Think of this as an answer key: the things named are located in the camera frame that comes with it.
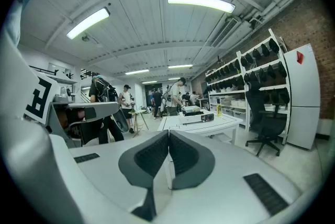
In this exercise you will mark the ceiling air conditioner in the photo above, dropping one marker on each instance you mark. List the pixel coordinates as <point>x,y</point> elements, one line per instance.
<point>227,30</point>

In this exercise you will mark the red triangular magnet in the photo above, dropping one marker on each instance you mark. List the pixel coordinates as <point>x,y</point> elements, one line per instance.
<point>300,57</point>

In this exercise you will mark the stack of clear storage bins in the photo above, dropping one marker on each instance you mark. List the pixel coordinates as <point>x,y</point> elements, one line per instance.
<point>239,103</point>

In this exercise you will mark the pale green square pan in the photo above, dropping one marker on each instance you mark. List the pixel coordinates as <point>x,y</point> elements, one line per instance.
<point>192,108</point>

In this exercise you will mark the yellow oil bottle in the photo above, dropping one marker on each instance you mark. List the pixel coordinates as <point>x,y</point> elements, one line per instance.
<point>219,110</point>

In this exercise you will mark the white ceiling pipes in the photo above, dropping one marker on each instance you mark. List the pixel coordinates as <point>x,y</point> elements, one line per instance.
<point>277,5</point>

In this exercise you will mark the black office chair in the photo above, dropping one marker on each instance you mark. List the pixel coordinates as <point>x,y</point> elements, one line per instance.
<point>264,123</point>

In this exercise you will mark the person's light blue clothing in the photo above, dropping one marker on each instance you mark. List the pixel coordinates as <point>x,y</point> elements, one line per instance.
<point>17,16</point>

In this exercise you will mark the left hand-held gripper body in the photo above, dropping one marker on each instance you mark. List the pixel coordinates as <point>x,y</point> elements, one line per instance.
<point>39,97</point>

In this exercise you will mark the round wooden table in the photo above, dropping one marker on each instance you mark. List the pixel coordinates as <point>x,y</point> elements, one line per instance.
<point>137,112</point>

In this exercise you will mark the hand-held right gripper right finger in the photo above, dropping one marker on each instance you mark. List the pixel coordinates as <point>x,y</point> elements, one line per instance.
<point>188,157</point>

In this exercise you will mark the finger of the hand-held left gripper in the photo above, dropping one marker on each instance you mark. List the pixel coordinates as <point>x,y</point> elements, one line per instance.
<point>104,107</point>

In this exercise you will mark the white cabinet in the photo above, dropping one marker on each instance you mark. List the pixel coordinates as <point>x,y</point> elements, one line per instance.
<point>303,87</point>

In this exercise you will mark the rows of black bags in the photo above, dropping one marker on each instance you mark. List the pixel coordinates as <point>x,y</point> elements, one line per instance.
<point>273,45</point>

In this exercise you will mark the black oval shell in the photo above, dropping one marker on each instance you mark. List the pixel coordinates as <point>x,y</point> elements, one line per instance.
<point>120,121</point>

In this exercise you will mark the long ceiling light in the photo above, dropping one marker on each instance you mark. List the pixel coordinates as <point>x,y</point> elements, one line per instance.
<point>180,66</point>
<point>87,23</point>
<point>136,72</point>
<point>201,1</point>

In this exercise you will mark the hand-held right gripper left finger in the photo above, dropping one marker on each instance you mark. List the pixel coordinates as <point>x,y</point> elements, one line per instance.
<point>146,157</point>

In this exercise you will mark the white metal shelf rack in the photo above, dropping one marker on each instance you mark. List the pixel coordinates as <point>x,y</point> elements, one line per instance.
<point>227,92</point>
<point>274,87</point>

